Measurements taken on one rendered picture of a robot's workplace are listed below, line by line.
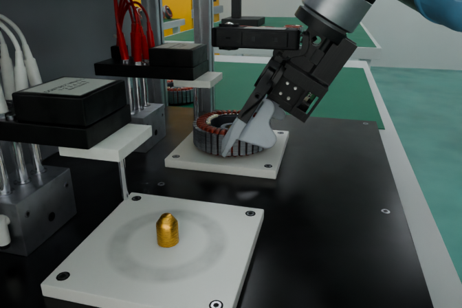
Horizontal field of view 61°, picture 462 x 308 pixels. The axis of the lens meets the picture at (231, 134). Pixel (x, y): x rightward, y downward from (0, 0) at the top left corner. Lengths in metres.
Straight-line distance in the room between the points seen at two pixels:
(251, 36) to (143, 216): 0.25
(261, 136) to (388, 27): 5.21
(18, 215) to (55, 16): 0.32
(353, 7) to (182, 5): 3.57
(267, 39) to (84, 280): 0.34
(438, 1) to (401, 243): 0.22
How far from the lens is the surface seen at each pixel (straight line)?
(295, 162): 0.55
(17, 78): 0.37
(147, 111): 0.60
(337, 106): 0.90
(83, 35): 0.67
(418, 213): 0.52
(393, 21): 5.66
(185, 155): 0.54
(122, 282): 0.33
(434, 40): 5.78
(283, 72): 0.50
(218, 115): 0.59
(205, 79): 0.53
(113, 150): 0.31
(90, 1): 0.70
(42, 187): 0.40
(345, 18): 0.48
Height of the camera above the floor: 1.00
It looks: 21 degrees down
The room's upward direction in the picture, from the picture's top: straight up
